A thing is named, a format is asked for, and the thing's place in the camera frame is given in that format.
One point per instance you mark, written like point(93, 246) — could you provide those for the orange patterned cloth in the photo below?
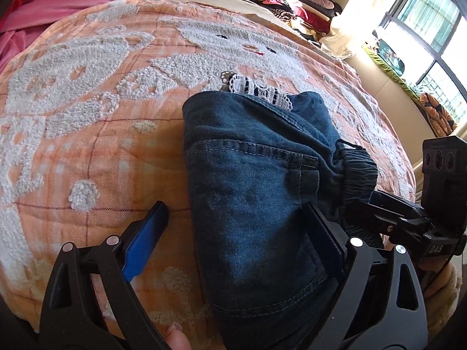
point(437, 115)

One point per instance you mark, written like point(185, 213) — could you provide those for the blue denim pants lace hem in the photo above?
point(248, 189)

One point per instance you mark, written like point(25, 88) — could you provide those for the window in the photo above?
point(434, 43)

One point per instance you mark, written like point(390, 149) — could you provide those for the pile of folded clothes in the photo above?
point(292, 0)

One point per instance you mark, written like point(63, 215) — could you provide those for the person's left hand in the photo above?
point(178, 339)

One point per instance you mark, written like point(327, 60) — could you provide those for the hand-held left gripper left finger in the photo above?
point(144, 242)

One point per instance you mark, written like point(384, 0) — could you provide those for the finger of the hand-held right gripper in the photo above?
point(397, 202)
point(379, 222)

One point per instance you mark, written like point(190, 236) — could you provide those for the cream curtain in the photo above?
point(368, 11)

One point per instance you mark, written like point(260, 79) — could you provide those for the orange blanket white tufted pattern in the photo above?
point(91, 135)

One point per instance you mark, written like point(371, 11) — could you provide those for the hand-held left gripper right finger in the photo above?
point(328, 237)

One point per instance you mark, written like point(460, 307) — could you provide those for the pink cloth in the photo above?
point(73, 3)

